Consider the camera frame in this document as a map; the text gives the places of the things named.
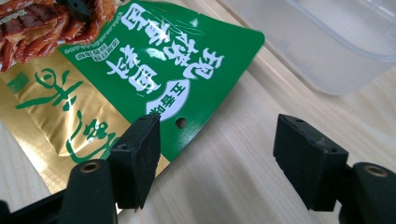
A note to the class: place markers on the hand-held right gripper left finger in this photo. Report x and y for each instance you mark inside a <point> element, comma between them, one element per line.
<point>137,161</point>

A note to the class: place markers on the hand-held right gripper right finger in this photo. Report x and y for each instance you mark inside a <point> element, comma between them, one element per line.
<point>311,165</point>

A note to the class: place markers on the green and gold snack packet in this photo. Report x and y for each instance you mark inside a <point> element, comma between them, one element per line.
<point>140,77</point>

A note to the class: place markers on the clear plastic container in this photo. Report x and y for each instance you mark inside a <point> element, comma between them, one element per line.
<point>311,46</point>

